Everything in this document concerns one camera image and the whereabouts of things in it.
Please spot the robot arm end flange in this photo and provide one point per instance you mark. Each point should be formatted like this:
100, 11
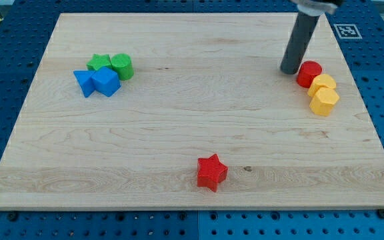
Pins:
317, 7

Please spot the red star block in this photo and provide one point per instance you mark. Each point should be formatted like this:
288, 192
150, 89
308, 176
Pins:
211, 172

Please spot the green star block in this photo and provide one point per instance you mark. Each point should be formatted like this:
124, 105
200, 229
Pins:
98, 61

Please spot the light wooden board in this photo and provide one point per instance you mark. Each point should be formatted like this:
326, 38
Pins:
203, 84

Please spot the green cylinder block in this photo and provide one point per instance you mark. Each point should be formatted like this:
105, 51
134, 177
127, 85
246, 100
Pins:
122, 65

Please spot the blue cube block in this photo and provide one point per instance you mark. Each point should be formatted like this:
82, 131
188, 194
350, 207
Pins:
106, 81

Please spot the blue triangle block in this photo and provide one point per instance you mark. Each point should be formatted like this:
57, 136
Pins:
85, 81

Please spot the red cylinder block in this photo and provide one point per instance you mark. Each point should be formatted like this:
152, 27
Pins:
307, 72

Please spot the yellow hexagon block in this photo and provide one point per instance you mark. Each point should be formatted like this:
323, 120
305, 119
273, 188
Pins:
323, 101

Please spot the yellow half-round block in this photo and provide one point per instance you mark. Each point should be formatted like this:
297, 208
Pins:
322, 80

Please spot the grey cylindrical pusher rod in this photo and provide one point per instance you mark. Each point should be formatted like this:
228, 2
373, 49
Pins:
298, 42

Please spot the white fiducial marker tag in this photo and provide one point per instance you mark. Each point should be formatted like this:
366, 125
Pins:
347, 31

